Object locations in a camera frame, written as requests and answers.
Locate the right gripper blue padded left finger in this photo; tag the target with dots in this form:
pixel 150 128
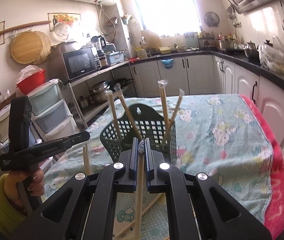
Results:
pixel 134 159

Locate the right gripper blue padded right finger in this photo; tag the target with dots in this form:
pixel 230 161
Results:
pixel 149 160

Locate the chopsticks pair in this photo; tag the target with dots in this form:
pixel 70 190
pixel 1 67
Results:
pixel 139 191

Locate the yellow green sleeve forearm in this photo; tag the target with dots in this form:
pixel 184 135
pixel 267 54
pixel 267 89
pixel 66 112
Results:
pixel 10 218

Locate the left hand painted nails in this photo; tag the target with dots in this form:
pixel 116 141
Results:
pixel 33 183

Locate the dark green utensil basket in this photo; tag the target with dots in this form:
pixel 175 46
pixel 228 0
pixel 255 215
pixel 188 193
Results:
pixel 150 124

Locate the plastic drawer storage unit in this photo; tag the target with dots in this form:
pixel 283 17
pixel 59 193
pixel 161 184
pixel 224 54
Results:
pixel 51 118

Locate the red plastic basin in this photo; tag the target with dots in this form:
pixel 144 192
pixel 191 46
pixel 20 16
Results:
pixel 32 82

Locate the stacked steel pots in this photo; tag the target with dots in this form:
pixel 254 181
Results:
pixel 97 92

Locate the cartoon print table cloth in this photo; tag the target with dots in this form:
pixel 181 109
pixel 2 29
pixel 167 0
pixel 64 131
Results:
pixel 215 134

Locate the metal shelf rack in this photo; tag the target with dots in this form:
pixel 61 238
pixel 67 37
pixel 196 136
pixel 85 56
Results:
pixel 86 108

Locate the blue hanging bin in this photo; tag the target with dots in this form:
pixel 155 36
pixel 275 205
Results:
pixel 167 63

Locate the black microwave oven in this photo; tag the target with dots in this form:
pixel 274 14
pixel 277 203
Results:
pixel 70 65

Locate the round bamboo cutting board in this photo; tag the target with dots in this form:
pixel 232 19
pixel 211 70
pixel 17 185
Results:
pixel 31 47

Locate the light blue storage box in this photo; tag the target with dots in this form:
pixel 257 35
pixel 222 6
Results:
pixel 115 57

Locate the white base cabinets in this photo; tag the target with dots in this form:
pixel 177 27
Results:
pixel 212 74

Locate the black blender jug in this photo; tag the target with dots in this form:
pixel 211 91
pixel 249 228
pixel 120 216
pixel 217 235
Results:
pixel 99 43

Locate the pink towel blanket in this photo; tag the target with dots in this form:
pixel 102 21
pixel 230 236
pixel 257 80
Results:
pixel 274 215

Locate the wooden rolling pin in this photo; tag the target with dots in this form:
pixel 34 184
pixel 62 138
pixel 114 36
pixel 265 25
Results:
pixel 24 26

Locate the steel stock pot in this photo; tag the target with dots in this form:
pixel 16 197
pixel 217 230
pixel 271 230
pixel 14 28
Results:
pixel 226 44

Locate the clear plastic food bag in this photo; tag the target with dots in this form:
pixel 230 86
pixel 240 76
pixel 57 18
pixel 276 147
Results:
pixel 272 57

